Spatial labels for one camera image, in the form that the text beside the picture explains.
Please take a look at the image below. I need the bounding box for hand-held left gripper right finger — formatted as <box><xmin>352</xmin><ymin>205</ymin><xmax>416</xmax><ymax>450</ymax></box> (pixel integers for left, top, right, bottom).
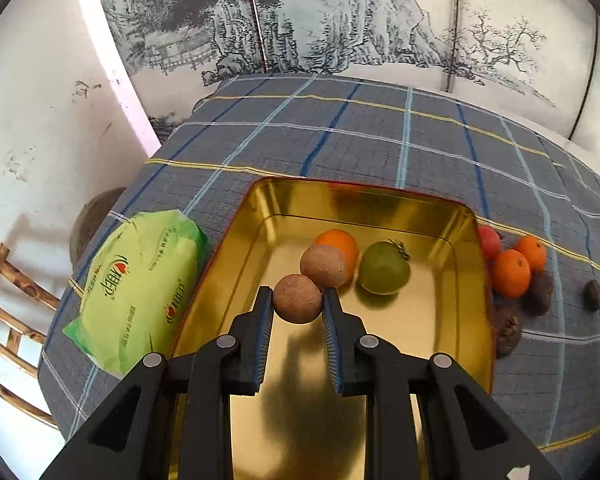
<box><xmin>321</xmin><ymin>287</ymin><xmax>563</xmax><ymax>480</ymax></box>

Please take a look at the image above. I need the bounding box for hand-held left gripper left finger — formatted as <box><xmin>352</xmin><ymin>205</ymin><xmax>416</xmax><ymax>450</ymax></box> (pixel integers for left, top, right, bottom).
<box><xmin>40</xmin><ymin>286</ymin><xmax>276</xmax><ymax>480</ymax></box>

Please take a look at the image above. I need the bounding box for brown round fruit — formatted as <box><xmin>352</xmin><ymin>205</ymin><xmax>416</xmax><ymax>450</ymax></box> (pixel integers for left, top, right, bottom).
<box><xmin>300</xmin><ymin>244</ymin><xmax>347</xmax><ymax>289</ymax></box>
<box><xmin>272</xmin><ymin>274</ymin><xmax>324</xmax><ymax>323</ymax></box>

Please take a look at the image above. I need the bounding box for red and gold tin box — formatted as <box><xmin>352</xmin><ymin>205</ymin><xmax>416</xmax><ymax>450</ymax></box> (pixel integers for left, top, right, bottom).
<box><xmin>169</xmin><ymin>176</ymin><xmax>496</xmax><ymax>480</ymax></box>

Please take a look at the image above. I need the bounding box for small red tomato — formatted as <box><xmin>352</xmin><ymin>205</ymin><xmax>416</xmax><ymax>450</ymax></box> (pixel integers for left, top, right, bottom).
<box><xmin>477</xmin><ymin>225</ymin><xmax>502</xmax><ymax>262</ymax></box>

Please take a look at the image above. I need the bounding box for small orange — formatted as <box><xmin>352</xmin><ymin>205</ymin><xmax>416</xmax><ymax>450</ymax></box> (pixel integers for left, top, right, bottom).
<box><xmin>491</xmin><ymin>249</ymin><xmax>532</xmax><ymax>298</ymax></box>
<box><xmin>514</xmin><ymin>235</ymin><xmax>548</xmax><ymax>273</ymax></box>

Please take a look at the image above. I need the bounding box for green tomato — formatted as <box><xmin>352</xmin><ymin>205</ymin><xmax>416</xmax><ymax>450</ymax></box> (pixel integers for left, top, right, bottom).
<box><xmin>358</xmin><ymin>240</ymin><xmax>411</xmax><ymax>296</ymax></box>

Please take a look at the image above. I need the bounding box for large orange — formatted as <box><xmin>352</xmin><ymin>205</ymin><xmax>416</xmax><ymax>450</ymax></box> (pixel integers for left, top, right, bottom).
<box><xmin>314</xmin><ymin>228</ymin><xmax>360</xmax><ymax>286</ymax></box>

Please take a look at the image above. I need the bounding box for green tissue pack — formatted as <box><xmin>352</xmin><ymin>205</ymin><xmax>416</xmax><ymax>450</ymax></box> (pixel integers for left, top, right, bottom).
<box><xmin>62</xmin><ymin>209</ymin><xmax>212</xmax><ymax>378</ymax></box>

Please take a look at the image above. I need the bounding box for dark round stool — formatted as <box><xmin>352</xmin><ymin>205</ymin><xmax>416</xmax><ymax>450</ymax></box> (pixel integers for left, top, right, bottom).
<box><xmin>69</xmin><ymin>187</ymin><xmax>128</xmax><ymax>266</ymax></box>

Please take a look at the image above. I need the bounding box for blue plaid tablecloth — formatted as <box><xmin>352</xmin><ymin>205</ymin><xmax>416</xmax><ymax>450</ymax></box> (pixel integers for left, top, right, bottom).
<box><xmin>37</xmin><ymin>72</ymin><xmax>600</xmax><ymax>480</ymax></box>

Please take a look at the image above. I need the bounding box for thin red wall strip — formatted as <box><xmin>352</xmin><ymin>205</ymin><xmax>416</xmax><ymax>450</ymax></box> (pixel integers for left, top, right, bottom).
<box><xmin>244</xmin><ymin>0</ymin><xmax>271</xmax><ymax>73</ymax></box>

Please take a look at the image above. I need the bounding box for landscape wall mural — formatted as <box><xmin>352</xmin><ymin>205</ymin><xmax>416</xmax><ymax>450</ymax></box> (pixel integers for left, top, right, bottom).
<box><xmin>90</xmin><ymin>0</ymin><xmax>598</xmax><ymax>131</ymax></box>

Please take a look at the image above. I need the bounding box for curved metal wall strip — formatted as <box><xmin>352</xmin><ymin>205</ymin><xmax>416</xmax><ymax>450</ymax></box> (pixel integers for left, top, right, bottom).
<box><xmin>445</xmin><ymin>0</ymin><xmax>461</xmax><ymax>93</ymax></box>
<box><xmin>569</xmin><ymin>15</ymin><xmax>600</xmax><ymax>141</ymax></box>

